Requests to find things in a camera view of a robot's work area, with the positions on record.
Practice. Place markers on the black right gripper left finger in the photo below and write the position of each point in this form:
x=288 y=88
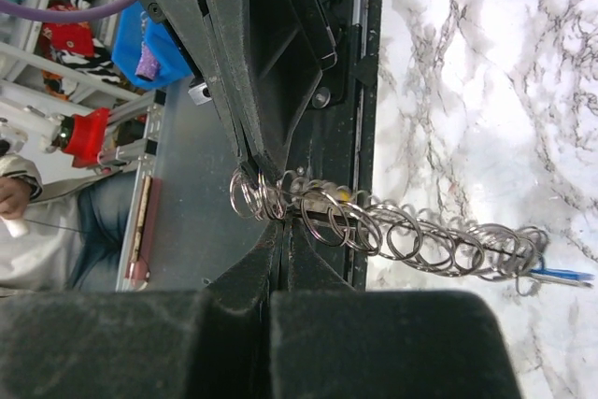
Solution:
x=209 y=343

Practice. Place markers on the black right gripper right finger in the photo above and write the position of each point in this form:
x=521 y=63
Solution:
x=328 y=341

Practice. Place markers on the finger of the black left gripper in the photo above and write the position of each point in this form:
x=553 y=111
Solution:
x=277 y=51
x=193 y=26

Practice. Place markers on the round metal keyring disc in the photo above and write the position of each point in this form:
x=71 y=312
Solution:
x=419 y=238

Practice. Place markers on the blue plastic bin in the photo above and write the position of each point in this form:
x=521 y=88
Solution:
x=145 y=53

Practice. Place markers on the yellow key tag on disc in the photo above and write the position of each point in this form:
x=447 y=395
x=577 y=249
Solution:
x=341 y=194

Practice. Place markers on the person in background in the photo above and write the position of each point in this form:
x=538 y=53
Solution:
x=76 y=229

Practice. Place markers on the blue key tag on disc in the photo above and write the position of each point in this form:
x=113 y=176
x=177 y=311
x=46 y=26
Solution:
x=560 y=276

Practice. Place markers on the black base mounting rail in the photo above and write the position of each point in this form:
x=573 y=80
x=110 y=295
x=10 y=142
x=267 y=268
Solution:
x=335 y=141

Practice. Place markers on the aluminium frame extrusion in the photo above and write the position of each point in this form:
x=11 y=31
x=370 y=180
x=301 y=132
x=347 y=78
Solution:
x=132 y=134

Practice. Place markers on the red white teleoperation handle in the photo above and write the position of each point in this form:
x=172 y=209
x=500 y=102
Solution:
x=81 y=137

